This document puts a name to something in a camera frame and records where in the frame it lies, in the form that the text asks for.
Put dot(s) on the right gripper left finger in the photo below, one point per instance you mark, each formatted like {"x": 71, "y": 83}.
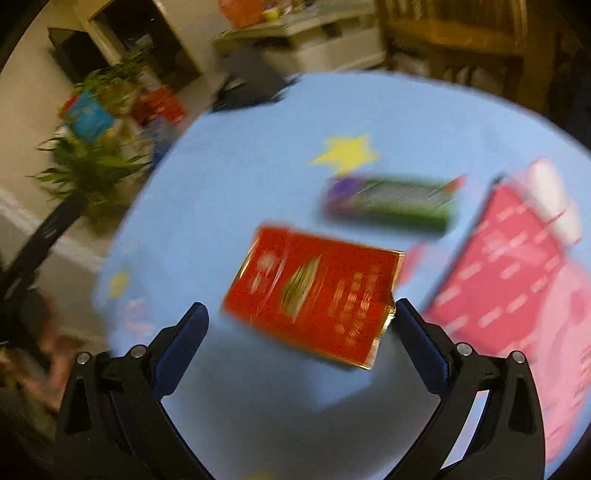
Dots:
{"x": 112, "y": 424}

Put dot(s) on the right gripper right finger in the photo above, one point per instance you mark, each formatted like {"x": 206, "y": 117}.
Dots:
{"x": 508, "y": 442}

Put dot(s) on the red cigarette pack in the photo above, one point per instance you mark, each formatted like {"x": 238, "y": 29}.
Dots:
{"x": 327, "y": 297}

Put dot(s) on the green purple box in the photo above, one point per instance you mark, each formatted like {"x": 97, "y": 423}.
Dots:
{"x": 418, "y": 204}

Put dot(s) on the light blue cartoon tablecloth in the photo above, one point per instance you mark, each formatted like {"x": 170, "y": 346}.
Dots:
{"x": 254, "y": 408}

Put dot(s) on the pink red paper sheet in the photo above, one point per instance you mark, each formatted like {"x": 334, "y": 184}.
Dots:
{"x": 515, "y": 285}

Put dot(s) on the green potted plant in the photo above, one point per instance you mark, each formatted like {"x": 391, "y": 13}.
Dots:
{"x": 97, "y": 151}

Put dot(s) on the red gift box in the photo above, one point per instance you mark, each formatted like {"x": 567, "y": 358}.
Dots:
{"x": 159, "y": 103}

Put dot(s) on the wooden chair near table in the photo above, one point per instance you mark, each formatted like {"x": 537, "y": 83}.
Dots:
{"x": 452, "y": 35}

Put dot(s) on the white TV cabinet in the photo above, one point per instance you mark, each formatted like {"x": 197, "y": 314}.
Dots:
{"x": 328, "y": 36}

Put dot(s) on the orange plastic bag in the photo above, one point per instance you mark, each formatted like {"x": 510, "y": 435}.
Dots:
{"x": 242, "y": 13}

